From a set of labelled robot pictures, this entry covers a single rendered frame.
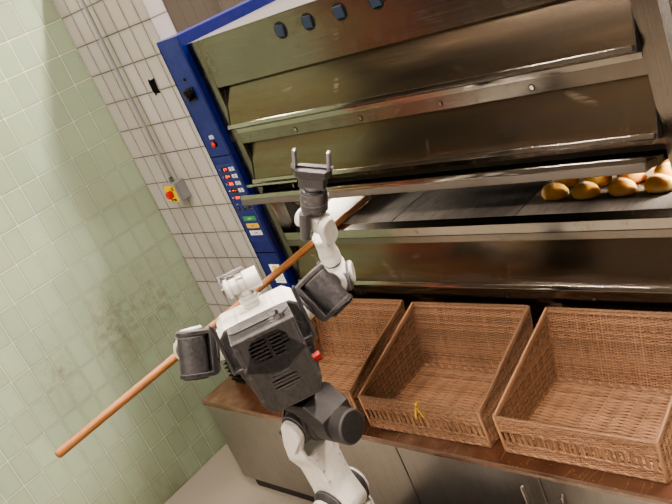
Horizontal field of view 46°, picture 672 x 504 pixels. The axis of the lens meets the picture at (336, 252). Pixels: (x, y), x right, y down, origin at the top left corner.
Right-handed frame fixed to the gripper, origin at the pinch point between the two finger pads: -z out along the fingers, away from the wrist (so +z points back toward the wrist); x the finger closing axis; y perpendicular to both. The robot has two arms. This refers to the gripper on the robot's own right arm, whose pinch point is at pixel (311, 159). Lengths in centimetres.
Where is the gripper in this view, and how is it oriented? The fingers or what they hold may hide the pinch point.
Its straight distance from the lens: 243.1
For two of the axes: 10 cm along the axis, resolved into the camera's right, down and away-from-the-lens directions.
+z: 0.3, 8.1, 5.8
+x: -9.7, -1.1, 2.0
